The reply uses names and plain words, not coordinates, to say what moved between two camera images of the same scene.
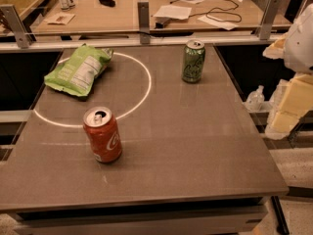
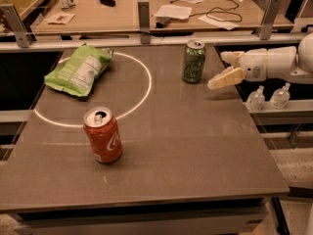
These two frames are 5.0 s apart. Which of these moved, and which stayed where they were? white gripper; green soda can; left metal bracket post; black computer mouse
Moved: white gripper
Stayed: left metal bracket post; black computer mouse; green soda can
